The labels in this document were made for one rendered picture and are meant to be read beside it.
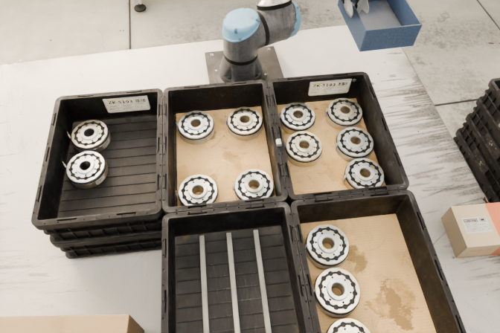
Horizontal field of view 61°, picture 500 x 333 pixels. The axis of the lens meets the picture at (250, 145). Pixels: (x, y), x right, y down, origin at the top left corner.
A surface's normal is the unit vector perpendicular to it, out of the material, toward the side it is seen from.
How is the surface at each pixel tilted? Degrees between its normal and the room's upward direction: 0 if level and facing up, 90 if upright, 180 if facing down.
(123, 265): 0
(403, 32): 90
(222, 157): 0
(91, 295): 0
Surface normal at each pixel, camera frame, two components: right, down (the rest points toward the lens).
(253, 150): 0.00, -0.58
